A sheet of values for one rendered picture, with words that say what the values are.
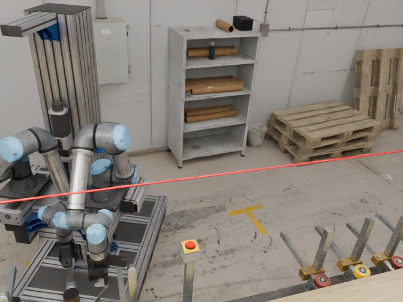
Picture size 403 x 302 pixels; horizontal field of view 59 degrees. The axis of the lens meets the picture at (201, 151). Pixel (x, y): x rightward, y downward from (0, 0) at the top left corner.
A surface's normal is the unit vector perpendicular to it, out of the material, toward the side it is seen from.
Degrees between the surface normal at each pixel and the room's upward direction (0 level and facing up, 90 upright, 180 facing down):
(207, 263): 0
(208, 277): 0
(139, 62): 90
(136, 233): 0
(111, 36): 90
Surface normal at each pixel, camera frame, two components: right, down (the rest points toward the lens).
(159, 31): 0.40, 0.49
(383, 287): 0.06, -0.86
